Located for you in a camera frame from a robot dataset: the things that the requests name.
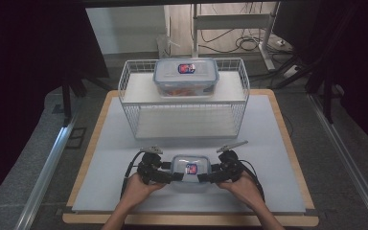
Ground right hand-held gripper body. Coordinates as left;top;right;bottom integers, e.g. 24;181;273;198
210;139;249;184

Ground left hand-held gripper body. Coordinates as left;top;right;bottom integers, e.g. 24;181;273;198
136;145;173;186

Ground small clear food container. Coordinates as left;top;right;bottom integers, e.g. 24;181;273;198
170;154;213;195

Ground white wire shelf rack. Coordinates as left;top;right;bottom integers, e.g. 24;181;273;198
117;57;251;141

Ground large clear food container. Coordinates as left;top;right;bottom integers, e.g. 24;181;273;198
152;57;220;99

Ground person's left hand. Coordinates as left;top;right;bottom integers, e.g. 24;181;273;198
120;172;168;210

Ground person's right hand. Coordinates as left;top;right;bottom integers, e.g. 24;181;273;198
217;171;265;211

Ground white table mat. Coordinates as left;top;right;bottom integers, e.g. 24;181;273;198
71;94;307;215

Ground dark floor grate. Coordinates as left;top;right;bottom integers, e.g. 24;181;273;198
65;126;88;150

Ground black stand legs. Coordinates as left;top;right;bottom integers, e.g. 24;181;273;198
59;76;89;127
306;61;337;125

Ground white power strip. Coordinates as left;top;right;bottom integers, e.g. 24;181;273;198
282;64;300;80

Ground dark curtain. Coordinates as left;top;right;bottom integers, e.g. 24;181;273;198
300;0;368;158
0;0;110;214

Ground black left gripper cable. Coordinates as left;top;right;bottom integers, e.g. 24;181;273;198
120;150;146;199

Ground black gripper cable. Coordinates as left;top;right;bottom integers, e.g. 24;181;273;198
120;150;146;199
238;158;266;203

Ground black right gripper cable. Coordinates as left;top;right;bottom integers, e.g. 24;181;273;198
238;158;266;203

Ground aluminium rail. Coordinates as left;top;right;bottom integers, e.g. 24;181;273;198
308;94;368;222
13;123;78;230

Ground black floor cables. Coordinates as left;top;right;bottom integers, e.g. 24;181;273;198
199;28;265;55

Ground white metal stand frame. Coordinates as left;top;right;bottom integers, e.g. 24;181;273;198
190;2;277;72

